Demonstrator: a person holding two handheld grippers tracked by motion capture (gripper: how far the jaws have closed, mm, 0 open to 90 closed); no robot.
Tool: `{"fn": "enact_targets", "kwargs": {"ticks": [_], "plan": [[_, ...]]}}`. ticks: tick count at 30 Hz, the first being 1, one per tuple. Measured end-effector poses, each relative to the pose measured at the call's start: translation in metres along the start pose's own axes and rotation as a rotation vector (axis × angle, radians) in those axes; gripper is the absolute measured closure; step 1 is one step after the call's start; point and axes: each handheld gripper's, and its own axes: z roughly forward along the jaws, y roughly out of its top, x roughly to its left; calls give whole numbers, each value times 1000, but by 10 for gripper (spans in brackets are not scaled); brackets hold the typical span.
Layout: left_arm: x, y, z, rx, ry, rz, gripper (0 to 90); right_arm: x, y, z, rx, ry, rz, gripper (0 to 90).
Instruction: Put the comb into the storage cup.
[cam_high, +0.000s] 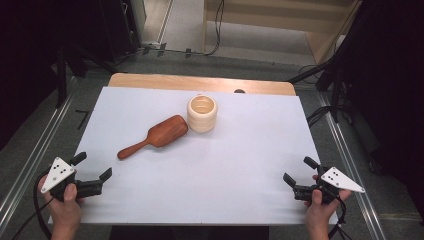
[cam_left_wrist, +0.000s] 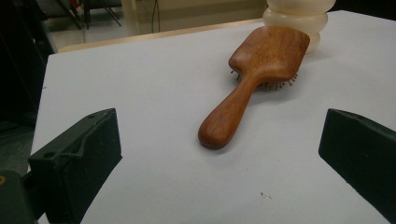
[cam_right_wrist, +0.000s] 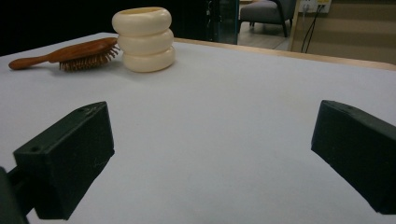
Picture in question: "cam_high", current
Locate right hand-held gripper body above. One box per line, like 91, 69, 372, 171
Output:
293, 165, 366, 205

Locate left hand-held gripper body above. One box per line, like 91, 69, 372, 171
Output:
40, 156, 104, 202

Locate cream ribbed cup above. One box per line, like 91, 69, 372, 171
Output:
186, 94, 219, 134

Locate person's left hand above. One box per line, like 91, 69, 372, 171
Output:
37, 178, 83, 231

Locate person's right hand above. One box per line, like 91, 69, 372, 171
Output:
305, 189, 353, 231

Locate white board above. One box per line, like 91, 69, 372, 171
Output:
49, 86, 339, 226

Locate black curtain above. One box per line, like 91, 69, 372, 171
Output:
288, 0, 424, 221
0, 0, 143, 151

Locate light wooden shelf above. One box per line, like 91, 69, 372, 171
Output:
202, 0, 363, 65

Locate metal floor rail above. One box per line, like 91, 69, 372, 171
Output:
0, 77, 80, 232
315, 92, 388, 240

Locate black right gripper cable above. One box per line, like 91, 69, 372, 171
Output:
327, 194, 353, 240

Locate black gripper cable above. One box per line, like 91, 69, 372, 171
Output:
327, 194, 353, 240
11, 170, 55, 240

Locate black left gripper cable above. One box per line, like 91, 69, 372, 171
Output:
11, 170, 55, 240

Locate black floor cables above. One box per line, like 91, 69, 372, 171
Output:
305, 104, 334, 128

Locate black hanging cable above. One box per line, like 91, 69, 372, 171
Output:
166, 0, 225, 57

